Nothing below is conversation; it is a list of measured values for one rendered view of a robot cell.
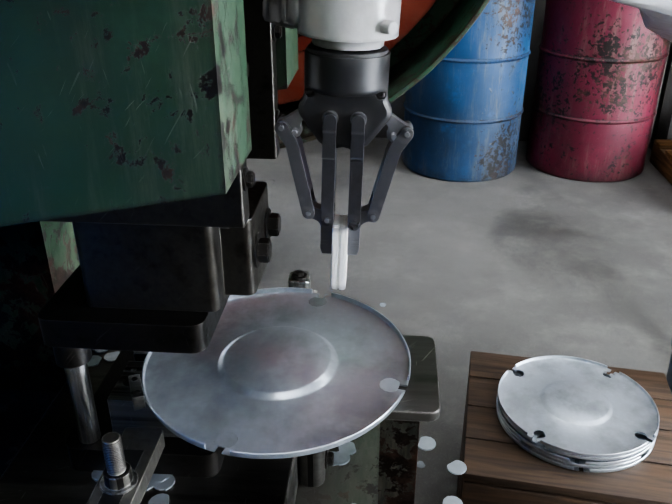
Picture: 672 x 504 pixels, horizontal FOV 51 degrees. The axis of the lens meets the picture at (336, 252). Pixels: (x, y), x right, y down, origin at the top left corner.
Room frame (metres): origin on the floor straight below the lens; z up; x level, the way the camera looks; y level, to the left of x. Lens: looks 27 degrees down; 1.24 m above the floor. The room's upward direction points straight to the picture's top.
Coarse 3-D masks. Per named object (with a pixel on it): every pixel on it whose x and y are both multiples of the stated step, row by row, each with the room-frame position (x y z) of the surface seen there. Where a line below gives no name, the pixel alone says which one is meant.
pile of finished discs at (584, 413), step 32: (512, 384) 1.12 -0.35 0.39; (544, 384) 1.12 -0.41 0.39; (576, 384) 1.11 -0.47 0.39; (608, 384) 1.12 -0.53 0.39; (512, 416) 1.02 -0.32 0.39; (544, 416) 1.02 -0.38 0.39; (576, 416) 1.01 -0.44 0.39; (608, 416) 1.02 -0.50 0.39; (640, 416) 1.02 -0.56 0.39; (544, 448) 0.96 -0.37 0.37; (576, 448) 0.94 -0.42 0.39; (608, 448) 0.94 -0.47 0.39; (640, 448) 0.94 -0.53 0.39
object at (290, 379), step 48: (288, 288) 0.78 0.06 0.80; (240, 336) 0.68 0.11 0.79; (288, 336) 0.67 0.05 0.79; (336, 336) 0.68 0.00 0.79; (384, 336) 0.68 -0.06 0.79; (144, 384) 0.60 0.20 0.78; (192, 384) 0.60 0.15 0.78; (240, 384) 0.59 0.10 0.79; (288, 384) 0.59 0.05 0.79; (336, 384) 0.60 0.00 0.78; (192, 432) 0.53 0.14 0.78; (240, 432) 0.53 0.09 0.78; (288, 432) 0.53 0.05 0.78; (336, 432) 0.53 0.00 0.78
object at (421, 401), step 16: (416, 336) 0.69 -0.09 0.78; (416, 352) 0.66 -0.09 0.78; (432, 352) 0.66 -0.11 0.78; (416, 368) 0.63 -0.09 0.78; (432, 368) 0.63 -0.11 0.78; (416, 384) 0.60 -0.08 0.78; (432, 384) 0.60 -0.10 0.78; (400, 400) 0.58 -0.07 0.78; (416, 400) 0.58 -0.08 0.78; (432, 400) 0.58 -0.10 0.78; (400, 416) 0.56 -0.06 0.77; (416, 416) 0.56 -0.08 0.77; (432, 416) 0.56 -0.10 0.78; (304, 464) 0.59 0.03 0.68; (320, 464) 0.59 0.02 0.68; (304, 480) 0.59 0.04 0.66; (320, 480) 0.59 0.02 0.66
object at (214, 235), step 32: (256, 192) 0.66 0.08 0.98; (96, 224) 0.57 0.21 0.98; (128, 224) 0.57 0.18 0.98; (256, 224) 0.61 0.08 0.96; (96, 256) 0.57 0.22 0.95; (128, 256) 0.57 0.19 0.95; (160, 256) 0.57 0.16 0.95; (192, 256) 0.57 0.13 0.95; (224, 256) 0.59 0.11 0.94; (256, 256) 0.60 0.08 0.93; (96, 288) 0.58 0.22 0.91; (128, 288) 0.57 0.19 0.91; (160, 288) 0.57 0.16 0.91; (192, 288) 0.57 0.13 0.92; (224, 288) 0.59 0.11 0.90; (256, 288) 0.60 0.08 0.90
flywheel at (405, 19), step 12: (408, 0) 0.96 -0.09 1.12; (420, 0) 0.96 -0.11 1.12; (432, 0) 0.95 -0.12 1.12; (408, 12) 0.96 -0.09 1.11; (420, 12) 0.96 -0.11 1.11; (408, 24) 0.96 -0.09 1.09; (300, 36) 1.00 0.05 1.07; (300, 48) 0.98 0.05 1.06; (300, 60) 0.97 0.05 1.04; (300, 72) 0.97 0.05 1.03; (300, 84) 0.97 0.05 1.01; (288, 96) 0.97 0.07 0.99; (300, 96) 0.97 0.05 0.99
